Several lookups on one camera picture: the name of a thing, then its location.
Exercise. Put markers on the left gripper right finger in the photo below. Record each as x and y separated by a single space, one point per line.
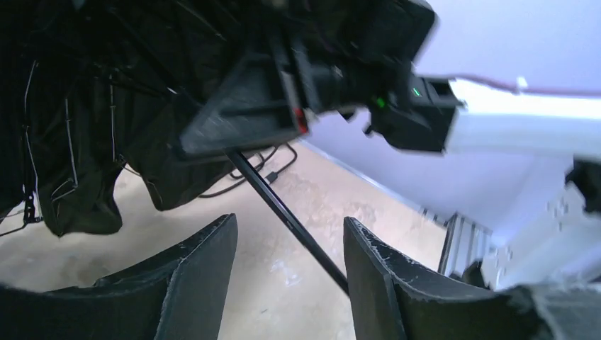
396 297

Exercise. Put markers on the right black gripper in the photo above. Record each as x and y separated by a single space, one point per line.
345 54

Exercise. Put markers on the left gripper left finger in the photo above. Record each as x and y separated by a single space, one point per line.
178 293

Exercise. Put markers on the beige umbrella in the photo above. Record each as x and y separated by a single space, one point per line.
91 88

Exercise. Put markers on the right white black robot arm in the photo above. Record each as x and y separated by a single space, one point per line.
457 114

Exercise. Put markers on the aluminium frame rail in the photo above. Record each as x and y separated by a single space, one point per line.
466 242

